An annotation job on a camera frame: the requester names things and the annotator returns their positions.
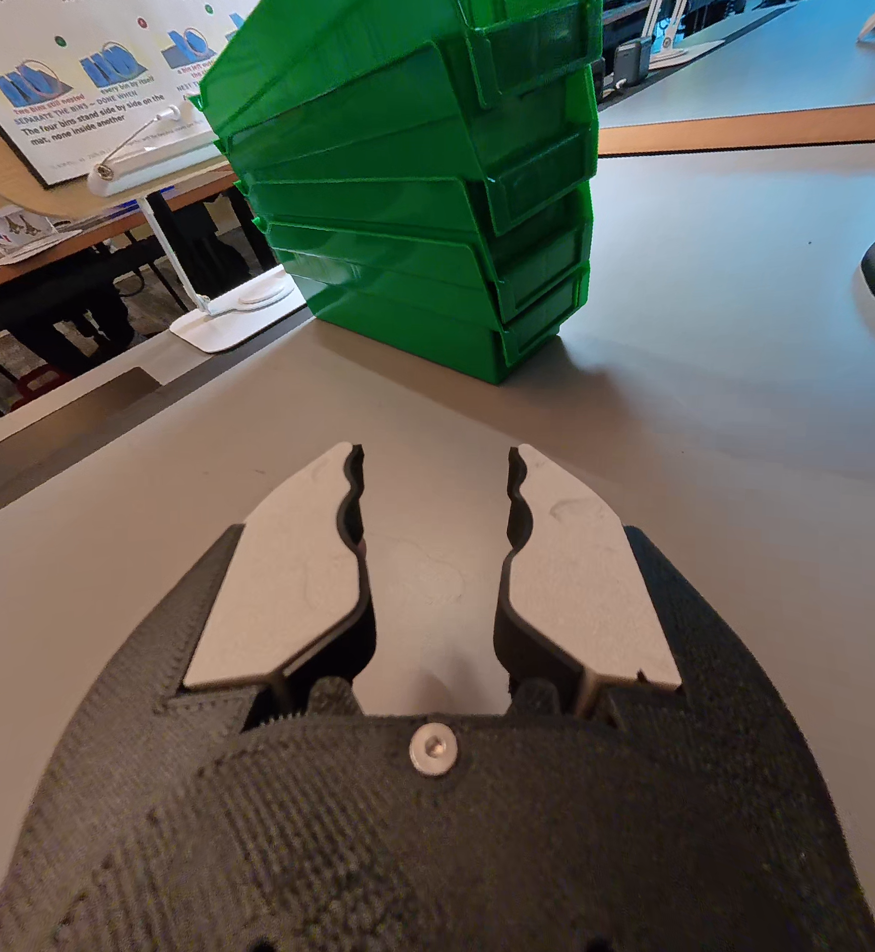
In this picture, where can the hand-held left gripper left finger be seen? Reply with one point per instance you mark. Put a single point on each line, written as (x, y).
(281, 595)

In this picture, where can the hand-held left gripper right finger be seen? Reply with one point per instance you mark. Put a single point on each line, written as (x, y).
(586, 595)

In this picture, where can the green plastic bin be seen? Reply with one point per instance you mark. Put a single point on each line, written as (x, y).
(333, 59)
(408, 335)
(370, 204)
(378, 126)

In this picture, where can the light grey desk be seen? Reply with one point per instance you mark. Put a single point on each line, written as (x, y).
(705, 372)

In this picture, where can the red plastic container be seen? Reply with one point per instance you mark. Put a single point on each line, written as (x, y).
(36, 383)

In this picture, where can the long wooden table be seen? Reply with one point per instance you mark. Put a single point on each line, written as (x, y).
(110, 227)

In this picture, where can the printed instruction sheet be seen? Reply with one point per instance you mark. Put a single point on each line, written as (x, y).
(73, 111)

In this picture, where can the wooden-edged side table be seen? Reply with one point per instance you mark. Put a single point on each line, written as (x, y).
(742, 89)

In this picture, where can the grey equipment box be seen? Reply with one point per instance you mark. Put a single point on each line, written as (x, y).
(631, 63)

